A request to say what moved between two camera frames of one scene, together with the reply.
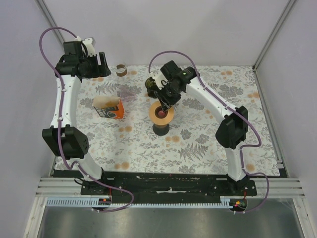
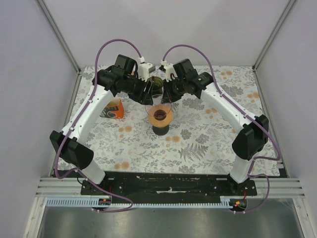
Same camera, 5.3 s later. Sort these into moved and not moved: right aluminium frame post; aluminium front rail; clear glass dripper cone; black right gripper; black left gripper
Moved: clear glass dripper cone; black left gripper
Not moved: right aluminium frame post; black right gripper; aluminium front rail
